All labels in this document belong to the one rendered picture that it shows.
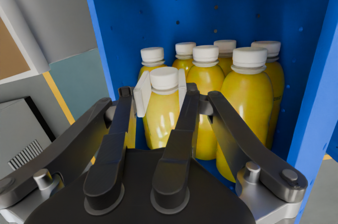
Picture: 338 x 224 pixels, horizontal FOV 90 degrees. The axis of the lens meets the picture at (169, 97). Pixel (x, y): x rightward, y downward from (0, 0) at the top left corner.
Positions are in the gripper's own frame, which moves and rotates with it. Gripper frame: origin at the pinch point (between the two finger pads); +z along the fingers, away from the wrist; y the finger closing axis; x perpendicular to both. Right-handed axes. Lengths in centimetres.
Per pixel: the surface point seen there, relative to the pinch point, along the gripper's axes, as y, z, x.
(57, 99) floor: -106, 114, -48
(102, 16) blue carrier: -7.6, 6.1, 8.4
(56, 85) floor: -102, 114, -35
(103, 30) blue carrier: -7.7, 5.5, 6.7
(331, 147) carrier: 70, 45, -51
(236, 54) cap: 9.0, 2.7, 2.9
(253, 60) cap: 10.6, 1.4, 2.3
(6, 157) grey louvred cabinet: -121, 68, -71
